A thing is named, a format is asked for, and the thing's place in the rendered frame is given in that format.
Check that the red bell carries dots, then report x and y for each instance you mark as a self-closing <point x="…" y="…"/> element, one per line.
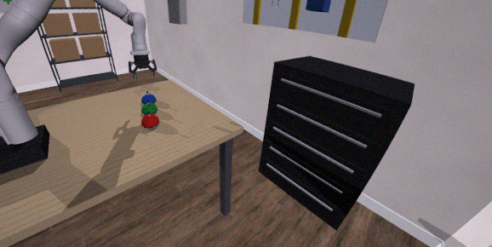
<point x="149" y="120"/>

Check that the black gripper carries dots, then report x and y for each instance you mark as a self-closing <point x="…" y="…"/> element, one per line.
<point x="142" y="62"/>

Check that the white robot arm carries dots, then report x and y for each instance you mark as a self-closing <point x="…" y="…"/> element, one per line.
<point x="17" y="24"/>

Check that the green bell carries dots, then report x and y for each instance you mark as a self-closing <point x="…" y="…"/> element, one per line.
<point x="149" y="107"/>

